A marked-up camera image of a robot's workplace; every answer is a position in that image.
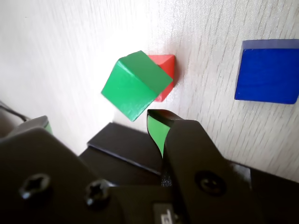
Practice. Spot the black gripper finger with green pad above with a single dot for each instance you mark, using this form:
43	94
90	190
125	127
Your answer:
194	158

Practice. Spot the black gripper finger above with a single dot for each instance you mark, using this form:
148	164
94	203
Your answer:
46	168

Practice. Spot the green cube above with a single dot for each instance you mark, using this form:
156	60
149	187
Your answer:
130	88

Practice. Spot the red cube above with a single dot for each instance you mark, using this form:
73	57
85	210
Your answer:
169	66

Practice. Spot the blue cube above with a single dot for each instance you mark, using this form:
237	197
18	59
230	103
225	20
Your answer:
266	74

